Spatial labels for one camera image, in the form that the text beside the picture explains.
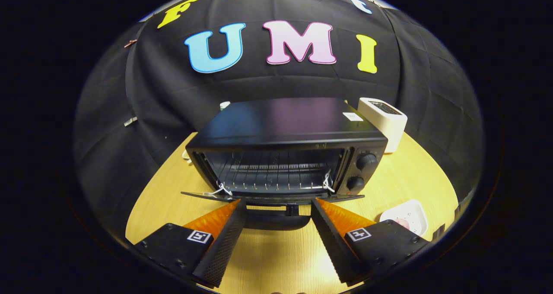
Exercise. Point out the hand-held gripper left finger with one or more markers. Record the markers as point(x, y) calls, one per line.
point(222, 251)

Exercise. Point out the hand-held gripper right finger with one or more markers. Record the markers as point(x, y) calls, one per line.
point(335, 246)

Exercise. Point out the pink round ham slice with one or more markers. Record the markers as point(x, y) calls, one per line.
point(402, 224)

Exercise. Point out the white square plate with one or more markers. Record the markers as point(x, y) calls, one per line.
point(410, 211)

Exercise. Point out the black toaster oven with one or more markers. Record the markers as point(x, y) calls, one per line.
point(281, 121)

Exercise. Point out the cream white toaster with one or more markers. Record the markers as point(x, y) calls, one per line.
point(389, 130)

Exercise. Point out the dark grey chair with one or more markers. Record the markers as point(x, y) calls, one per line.
point(438, 232)

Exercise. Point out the small white bottle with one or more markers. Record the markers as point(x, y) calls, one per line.
point(224, 105)

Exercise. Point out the silver clip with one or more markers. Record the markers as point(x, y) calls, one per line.
point(130, 121)

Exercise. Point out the pink clip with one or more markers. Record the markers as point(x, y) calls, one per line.
point(130, 43)

